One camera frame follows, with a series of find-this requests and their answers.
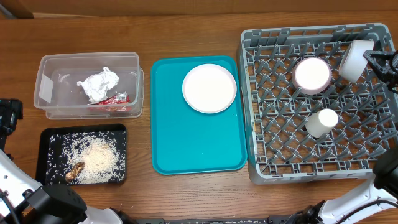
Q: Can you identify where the grey bowl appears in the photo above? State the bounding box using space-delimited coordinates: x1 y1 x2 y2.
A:
339 40 374 83

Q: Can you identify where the small white plate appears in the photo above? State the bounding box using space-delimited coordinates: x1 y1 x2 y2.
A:
292 57 331 95

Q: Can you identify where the pale green cup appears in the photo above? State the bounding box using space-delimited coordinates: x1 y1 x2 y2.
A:
305 108 338 138

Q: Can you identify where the large white plate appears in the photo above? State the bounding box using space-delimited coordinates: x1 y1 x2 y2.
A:
182 63 237 114

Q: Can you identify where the red snack wrapper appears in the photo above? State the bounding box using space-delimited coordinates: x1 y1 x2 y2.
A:
89 92 131 112

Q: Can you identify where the white napkin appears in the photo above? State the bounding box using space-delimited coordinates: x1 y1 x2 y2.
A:
76 67 119 104

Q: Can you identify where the pile of white rice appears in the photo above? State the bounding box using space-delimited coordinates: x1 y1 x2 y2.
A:
45 130 127 185

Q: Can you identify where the brown food piece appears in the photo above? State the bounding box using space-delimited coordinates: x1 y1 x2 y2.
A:
65 162 85 182

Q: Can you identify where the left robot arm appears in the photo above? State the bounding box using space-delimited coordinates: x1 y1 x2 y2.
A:
1 124 135 223

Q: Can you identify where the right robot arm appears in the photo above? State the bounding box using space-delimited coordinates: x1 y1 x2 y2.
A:
285 45 397 224

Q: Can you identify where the grey dishwasher rack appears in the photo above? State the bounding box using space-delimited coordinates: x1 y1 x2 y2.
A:
238 23 397 185

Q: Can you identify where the teal serving tray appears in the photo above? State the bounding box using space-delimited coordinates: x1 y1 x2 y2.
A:
150 55 248 175

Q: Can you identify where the clear plastic storage bin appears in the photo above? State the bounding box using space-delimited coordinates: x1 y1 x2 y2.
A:
34 52 144 119

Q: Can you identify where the black plastic tray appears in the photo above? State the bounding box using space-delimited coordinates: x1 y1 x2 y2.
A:
35 124 127 184

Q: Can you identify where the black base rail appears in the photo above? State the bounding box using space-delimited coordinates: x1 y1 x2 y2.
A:
134 215 290 224

